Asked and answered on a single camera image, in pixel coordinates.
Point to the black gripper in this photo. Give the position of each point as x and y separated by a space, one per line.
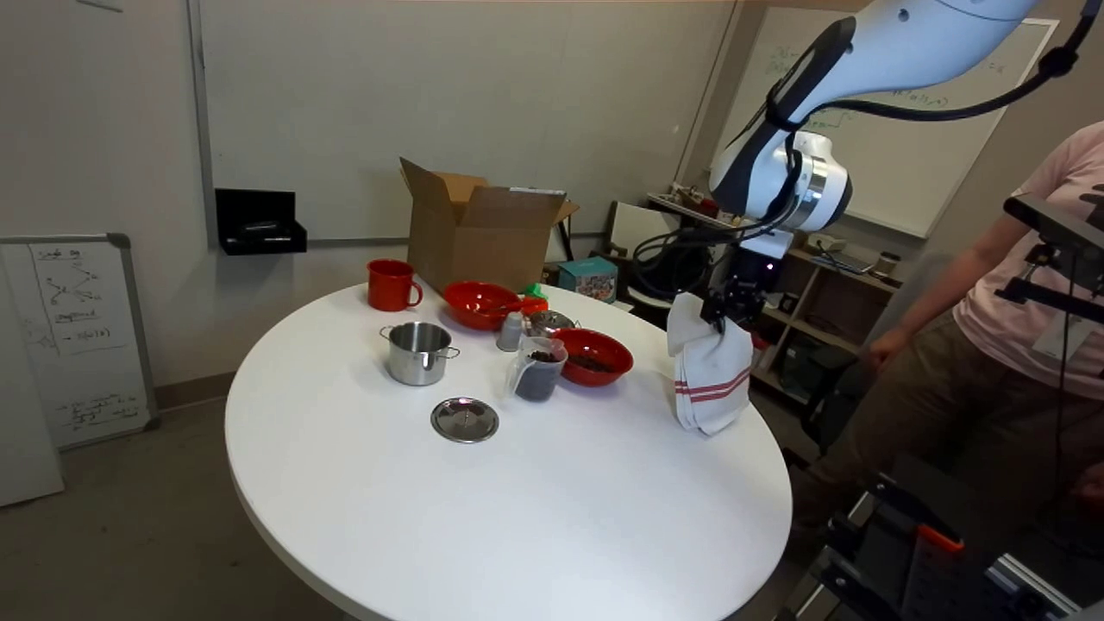
746 281

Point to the white towel with red stripes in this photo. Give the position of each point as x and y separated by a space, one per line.
708 373

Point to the person's bare forearm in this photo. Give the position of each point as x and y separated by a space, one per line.
949 270

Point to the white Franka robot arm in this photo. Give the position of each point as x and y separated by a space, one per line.
875 72

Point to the person's hand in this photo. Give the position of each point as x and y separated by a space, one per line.
878 344

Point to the cluttered wooden shelf unit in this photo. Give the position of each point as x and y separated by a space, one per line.
822 322

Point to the red bowl with dark contents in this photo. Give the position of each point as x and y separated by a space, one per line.
595 358

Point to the teal box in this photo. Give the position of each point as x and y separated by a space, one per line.
590 276

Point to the orange toy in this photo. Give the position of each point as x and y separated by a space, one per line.
535 308

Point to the green toy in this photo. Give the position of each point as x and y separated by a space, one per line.
531 293

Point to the small grey cup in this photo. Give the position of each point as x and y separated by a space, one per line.
535 373

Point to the small metal shaker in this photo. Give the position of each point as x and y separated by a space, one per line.
507 332

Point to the empty red bowl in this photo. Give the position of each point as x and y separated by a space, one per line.
479 306

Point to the open cardboard box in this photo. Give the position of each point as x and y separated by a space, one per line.
476 244

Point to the small round metal dish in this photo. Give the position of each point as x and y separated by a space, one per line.
464 419

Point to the person in pink shirt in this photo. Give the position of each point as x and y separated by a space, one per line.
1023 366

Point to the steel pot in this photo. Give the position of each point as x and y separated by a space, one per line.
418 355

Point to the red mug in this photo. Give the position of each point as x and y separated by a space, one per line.
391 285

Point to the open black case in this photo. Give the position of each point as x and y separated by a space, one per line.
258 222

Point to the small whiteboard with drawings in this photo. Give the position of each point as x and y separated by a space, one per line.
72 341

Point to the black camera on stand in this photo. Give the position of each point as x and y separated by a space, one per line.
1063 248

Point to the aluminium rail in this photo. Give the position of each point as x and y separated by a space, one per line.
1040 588

